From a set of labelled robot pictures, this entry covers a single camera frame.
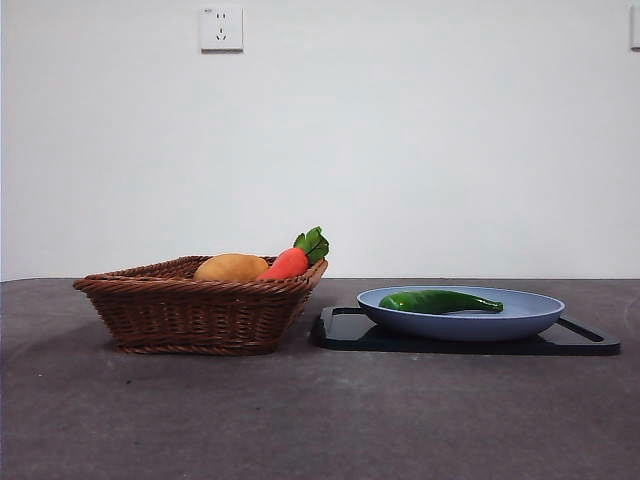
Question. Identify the green pepper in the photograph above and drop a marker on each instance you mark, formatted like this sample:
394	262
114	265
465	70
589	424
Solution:
430	302

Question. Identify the blue round plate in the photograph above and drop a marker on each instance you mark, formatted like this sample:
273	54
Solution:
460	325

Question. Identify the orange carrot with green leaves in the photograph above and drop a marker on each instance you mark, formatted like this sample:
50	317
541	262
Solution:
288	262

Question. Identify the yellow-brown potato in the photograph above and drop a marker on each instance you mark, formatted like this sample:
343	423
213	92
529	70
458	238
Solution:
230	267

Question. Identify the black rectangular tray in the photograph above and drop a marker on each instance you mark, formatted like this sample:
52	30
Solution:
345	337

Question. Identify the brown wicker basket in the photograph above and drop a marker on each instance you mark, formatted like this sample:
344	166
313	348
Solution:
200	315

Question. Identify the white wall socket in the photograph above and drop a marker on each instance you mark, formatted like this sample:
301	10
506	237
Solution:
222	28

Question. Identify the white wall plate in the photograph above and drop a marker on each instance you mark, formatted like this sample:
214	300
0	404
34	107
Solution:
635	27

